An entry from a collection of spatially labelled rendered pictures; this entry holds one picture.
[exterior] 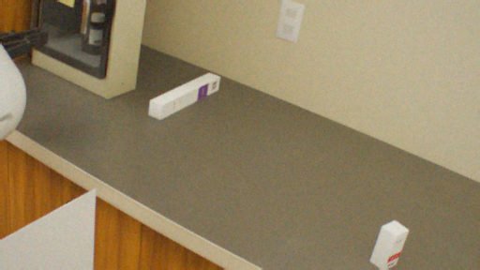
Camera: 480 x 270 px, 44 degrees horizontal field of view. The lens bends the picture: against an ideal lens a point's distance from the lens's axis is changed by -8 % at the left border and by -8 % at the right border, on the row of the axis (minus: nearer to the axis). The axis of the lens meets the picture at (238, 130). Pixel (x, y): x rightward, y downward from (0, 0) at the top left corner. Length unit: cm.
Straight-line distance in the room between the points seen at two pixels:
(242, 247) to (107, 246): 37
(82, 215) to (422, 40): 109
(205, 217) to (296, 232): 18
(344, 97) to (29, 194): 88
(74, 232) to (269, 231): 53
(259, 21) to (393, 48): 41
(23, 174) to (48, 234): 81
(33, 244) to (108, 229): 65
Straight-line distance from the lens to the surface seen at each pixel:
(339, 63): 173
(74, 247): 81
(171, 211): 123
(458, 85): 164
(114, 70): 163
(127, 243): 136
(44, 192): 151
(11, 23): 183
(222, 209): 126
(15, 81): 82
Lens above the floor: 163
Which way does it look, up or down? 26 degrees down
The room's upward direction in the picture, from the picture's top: 10 degrees clockwise
